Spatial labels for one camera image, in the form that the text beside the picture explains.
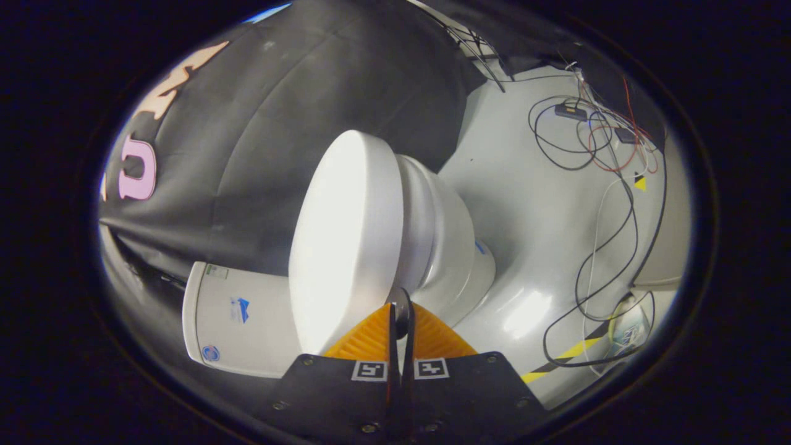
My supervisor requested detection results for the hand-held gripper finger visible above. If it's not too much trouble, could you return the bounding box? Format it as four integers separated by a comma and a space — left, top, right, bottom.
256, 302, 400, 445
400, 302, 549, 445

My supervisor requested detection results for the white toilet lid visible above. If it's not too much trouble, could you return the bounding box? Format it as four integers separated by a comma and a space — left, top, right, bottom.
289, 130, 413, 356

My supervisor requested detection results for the white toilet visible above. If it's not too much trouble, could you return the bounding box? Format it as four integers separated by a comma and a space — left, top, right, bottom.
182, 155, 496, 379

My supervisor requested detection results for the white toilet seat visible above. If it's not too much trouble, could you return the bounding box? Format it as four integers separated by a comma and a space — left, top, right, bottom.
395, 155, 444, 299

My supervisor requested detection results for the yellow black floor tape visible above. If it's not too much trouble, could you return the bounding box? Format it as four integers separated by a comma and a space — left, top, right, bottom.
521, 321, 614, 384

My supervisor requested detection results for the clear plastic bag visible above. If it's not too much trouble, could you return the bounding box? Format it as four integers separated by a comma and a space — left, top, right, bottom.
609, 295, 656, 362

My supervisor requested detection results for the black backdrop cloth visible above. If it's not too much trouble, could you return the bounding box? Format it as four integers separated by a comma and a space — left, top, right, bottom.
98, 0, 668, 297

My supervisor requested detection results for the tangle of floor cables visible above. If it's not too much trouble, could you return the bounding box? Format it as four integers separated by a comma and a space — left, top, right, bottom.
527, 59, 669, 376

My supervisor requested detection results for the thin red cable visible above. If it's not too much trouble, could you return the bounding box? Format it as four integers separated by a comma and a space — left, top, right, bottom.
578, 74, 659, 175

